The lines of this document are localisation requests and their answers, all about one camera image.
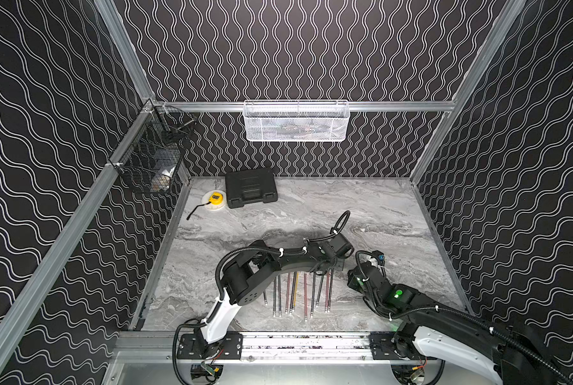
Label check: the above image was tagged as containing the black pencil purple cap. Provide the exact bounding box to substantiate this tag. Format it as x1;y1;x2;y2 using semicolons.
328;269;334;313

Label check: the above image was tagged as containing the red pencil pair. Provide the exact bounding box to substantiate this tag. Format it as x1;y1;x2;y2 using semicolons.
324;272;331;313

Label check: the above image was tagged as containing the dark pencil yellow cap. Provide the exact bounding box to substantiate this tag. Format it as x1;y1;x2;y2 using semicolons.
315;275;325;307

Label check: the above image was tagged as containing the blue pencil blue cap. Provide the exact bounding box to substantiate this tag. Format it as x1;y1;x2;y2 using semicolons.
310;274;316;319

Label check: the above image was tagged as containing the red pencil pink cap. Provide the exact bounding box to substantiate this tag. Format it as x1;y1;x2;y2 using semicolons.
285;273;291;314

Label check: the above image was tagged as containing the dark blue pencil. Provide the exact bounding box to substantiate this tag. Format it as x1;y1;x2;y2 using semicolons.
290;273;297;314

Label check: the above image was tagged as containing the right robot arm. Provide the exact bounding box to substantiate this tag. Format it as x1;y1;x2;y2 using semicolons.
347;262;572;384

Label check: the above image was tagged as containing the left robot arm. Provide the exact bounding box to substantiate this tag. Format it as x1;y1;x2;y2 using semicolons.
175;210;355;346

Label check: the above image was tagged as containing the black plastic tool case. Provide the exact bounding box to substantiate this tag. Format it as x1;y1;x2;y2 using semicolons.
225;168;278;209

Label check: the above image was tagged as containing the yellow tape measure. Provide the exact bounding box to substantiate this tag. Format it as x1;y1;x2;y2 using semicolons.
186;189;226;221

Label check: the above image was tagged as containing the white mesh wall basket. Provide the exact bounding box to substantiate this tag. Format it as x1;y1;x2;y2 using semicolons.
242;99;350;142

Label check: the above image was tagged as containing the black wire wall basket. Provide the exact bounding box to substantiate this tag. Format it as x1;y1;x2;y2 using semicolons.
113;104;199;196

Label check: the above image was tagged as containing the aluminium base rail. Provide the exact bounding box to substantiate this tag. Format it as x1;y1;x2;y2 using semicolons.
107;329;513;385

